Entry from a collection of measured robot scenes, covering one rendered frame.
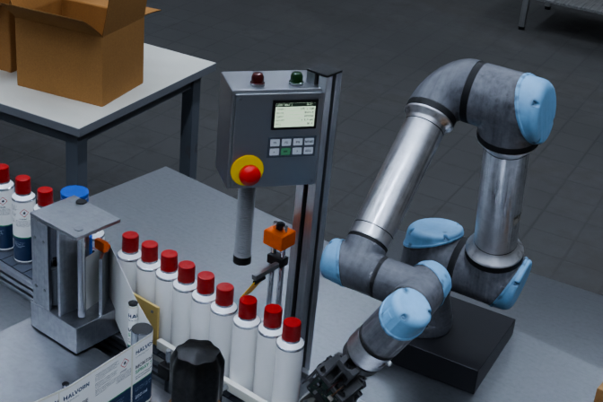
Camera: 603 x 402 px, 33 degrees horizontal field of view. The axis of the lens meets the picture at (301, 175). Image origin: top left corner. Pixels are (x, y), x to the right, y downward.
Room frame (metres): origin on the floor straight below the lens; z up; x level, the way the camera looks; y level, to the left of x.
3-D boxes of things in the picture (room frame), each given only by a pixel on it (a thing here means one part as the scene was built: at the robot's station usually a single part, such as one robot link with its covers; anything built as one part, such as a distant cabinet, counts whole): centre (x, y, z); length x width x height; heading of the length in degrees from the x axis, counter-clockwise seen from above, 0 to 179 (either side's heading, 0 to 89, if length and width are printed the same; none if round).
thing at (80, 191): (2.30, 0.57, 0.87); 0.07 x 0.07 x 0.07
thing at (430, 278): (1.49, -0.21, 1.20); 0.11 x 0.11 x 0.08; 62
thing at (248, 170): (1.62, 0.09, 1.33); 0.04 x 0.03 x 0.04; 109
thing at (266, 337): (1.57, 0.03, 0.98); 0.05 x 0.05 x 0.20
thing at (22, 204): (1.99, 0.60, 0.98); 0.05 x 0.05 x 0.20
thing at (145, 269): (1.76, 0.28, 0.98); 0.05 x 0.05 x 0.20
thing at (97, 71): (3.34, 0.80, 0.97); 0.51 x 0.42 x 0.37; 160
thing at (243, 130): (1.70, 0.06, 1.38); 0.17 x 0.10 x 0.19; 109
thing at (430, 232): (1.89, -0.29, 1.05); 0.13 x 0.12 x 0.14; 62
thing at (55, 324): (1.74, 0.42, 1.01); 0.14 x 0.13 x 0.26; 54
